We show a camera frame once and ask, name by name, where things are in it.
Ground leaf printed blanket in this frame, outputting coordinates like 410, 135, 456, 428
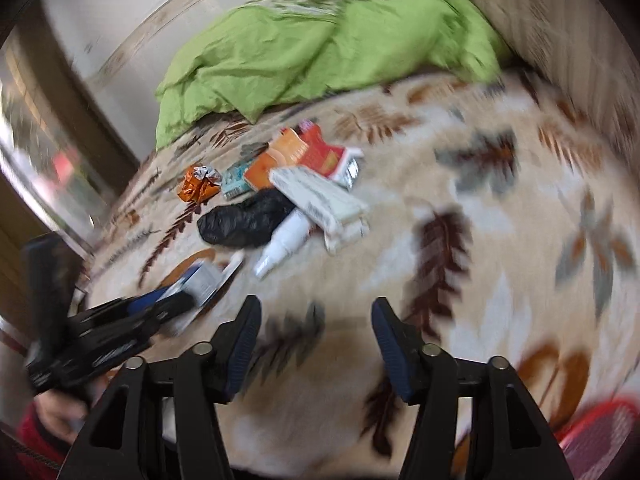
80, 67, 640, 480

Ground person's left forearm red sleeve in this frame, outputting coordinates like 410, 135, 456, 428
14, 402, 71, 468

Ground red plastic basket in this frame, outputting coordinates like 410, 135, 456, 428
554, 396, 640, 480

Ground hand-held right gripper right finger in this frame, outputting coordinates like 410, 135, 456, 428
371, 296, 576, 480

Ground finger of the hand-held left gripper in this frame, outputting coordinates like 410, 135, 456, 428
125, 289, 196, 323

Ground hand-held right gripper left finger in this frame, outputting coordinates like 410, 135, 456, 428
57, 295, 263, 480

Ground red snack packet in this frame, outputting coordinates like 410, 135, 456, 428
299, 120, 364, 191

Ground orange cardboard box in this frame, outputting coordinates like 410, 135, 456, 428
243, 127, 312, 192

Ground small teal box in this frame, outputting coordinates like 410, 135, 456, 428
220, 160, 258, 202

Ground person's left hand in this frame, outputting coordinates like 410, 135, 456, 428
36, 391, 87, 445

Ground green duvet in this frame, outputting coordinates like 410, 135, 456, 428
154, 0, 514, 152

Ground striped floral cushion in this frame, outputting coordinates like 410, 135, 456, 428
471, 0, 640, 163

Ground blue and white box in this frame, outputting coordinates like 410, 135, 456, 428
160, 251, 247, 337

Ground white cardboard box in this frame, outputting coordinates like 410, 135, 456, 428
321, 214, 372, 254
269, 166, 371, 227

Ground white spray bottle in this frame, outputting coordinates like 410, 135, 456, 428
252, 207, 314, 281

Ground orange foil wrapper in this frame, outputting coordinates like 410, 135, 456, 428
177, 164, 223, 205

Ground black plastic bag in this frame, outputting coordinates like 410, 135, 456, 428
196, 187, 297, 250

